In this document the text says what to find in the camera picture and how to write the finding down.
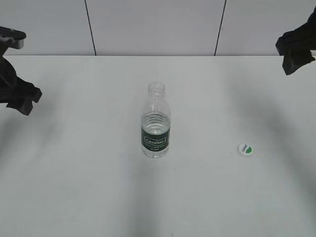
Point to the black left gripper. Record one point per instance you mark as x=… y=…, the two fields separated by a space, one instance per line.
x=25 y=91

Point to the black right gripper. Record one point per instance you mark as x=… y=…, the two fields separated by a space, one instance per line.
x=296 y=46

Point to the white green bottle cap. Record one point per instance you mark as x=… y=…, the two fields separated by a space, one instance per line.
x=245 y=150

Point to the clear cestbon water bottle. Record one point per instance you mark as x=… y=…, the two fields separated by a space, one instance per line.
x=155 y=122

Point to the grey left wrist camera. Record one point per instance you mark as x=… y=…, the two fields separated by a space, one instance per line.
x=13 y=38

